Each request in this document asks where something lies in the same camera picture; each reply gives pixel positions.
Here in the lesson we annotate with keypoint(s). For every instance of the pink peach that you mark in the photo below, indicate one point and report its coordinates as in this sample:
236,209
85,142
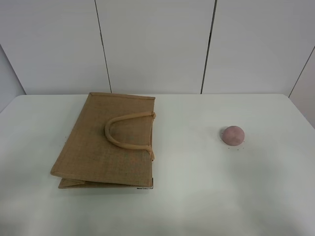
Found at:
233,136

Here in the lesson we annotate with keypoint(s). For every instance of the brown linen tote bag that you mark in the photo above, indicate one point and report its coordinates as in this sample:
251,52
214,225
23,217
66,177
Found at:
110,144

